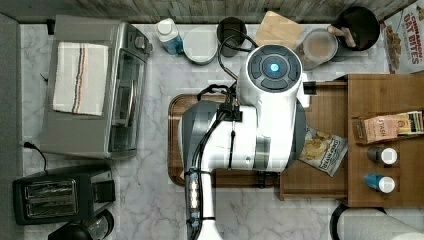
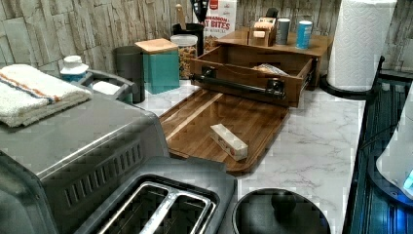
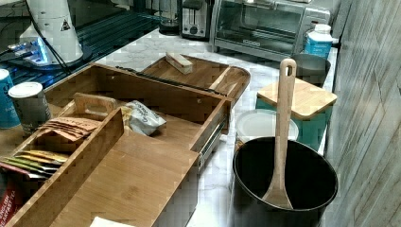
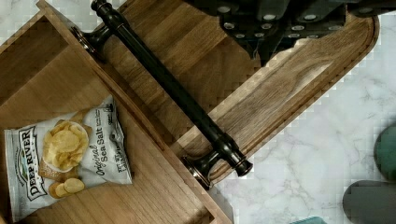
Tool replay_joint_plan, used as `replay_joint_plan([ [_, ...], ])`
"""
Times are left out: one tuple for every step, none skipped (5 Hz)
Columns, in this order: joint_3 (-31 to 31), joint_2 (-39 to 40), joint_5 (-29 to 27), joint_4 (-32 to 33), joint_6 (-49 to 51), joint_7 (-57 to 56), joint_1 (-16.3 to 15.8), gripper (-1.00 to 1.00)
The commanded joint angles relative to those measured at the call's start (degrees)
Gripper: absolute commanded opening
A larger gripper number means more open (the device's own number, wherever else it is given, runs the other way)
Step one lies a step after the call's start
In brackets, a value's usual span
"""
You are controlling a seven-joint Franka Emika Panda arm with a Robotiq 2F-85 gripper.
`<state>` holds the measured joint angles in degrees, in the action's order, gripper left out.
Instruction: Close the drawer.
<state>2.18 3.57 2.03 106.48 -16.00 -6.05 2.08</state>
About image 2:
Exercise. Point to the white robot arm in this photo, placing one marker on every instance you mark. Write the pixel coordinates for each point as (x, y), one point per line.
(396, 162)

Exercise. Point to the packet inside drawer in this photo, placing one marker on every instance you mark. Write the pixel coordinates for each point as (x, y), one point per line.
(268, 68)

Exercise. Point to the wooden drawer cabinet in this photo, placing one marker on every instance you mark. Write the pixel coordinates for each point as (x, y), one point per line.
(319, 47)

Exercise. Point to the wooden cutting board tray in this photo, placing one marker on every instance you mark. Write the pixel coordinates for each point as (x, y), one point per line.
(187, 127)

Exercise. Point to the white butter stick box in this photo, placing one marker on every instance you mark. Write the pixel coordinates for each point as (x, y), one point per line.
(229, 142)

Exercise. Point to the teal canister with wooden lid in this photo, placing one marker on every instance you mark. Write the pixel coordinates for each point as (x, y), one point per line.
(160, 65)

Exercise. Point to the clear jar with white lid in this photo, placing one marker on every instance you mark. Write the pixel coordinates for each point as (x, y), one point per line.
(187, 50)

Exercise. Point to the grey sink caddy tray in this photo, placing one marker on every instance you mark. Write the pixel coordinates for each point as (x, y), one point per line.
(112, 85)

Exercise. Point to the grey two-slot toaster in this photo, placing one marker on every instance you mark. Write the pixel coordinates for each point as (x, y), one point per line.
(166, 196)

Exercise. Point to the black utensil holder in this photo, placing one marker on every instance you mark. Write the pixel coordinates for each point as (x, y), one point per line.
(195, 29)

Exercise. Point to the wooden spoon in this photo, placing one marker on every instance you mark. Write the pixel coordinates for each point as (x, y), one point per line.
(180, 16)

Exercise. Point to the dark grey cylindrical canister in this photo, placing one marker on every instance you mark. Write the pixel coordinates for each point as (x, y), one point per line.
(129, 65)

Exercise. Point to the wooden tea bag organizer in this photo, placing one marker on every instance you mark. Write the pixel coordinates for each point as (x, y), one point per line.
(263, 32)

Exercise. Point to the red white cereal box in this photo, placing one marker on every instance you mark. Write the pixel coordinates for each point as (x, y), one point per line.
(220, 21)

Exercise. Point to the black kitchen utensil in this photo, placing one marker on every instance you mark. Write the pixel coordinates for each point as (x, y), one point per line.
(200, 8)

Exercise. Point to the black round pot lid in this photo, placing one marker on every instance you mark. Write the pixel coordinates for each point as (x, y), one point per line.
(278, 211)

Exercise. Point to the grey salt shaker can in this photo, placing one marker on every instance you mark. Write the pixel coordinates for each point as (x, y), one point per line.
(282, 31)

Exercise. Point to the blue salt can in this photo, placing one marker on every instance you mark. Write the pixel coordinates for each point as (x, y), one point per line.
(303, 34)

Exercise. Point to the white blue plastic bottle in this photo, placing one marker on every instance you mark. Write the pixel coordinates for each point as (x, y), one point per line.
(73, 69)

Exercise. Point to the silver toaster oven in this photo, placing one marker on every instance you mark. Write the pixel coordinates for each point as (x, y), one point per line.
(56, 172)

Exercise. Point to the white paper towel roll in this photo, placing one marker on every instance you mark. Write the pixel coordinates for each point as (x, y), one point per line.
(359, 40)

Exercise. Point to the folded white striped towel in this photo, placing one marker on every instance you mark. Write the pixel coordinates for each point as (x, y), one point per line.
(27, 95)

